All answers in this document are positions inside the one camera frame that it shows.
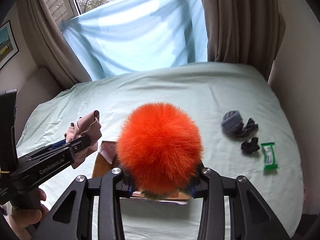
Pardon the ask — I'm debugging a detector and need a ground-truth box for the framed wall picture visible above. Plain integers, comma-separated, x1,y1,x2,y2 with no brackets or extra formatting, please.
0,21,19,69

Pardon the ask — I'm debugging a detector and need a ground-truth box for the black sock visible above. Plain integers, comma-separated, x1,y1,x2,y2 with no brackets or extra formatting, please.
241,137,260,155

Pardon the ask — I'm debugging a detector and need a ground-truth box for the black patterned cloth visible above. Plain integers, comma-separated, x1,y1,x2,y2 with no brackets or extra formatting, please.
236,118,259,138

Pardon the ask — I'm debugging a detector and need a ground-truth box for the orange fluffy pompom toy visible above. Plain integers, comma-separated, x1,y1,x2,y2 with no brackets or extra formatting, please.
116,102,203,200

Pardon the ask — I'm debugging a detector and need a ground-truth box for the light blue hanging sheet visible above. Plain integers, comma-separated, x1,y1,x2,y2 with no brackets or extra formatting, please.
61,0,208,81

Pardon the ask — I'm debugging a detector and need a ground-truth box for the brown curtain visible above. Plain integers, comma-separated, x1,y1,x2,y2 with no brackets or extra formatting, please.
16,0,92,89
202,0,285,80

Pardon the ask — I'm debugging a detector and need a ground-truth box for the brown curtain left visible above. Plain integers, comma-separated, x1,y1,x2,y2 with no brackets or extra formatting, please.
16,0,92,89

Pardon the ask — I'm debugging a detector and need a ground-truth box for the green white tissue pack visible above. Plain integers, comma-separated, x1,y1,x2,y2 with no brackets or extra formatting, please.
261,142,278,171

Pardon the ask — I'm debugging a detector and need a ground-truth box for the pink cloth piece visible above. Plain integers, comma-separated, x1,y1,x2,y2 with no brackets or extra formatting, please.
65,110,101,169

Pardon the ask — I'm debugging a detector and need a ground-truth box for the person left hand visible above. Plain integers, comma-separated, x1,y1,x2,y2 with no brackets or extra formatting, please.
9,204,49,240

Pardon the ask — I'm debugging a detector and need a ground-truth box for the grey blue fuzzy sock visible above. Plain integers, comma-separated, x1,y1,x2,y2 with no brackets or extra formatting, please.
221,110,244,137

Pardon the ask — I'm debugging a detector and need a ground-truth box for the brown curtain right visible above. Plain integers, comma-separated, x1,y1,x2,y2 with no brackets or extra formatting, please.
202,0,285,80

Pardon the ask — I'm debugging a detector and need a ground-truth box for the cardboard box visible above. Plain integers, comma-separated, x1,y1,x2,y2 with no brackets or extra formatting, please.
92,141,190,204

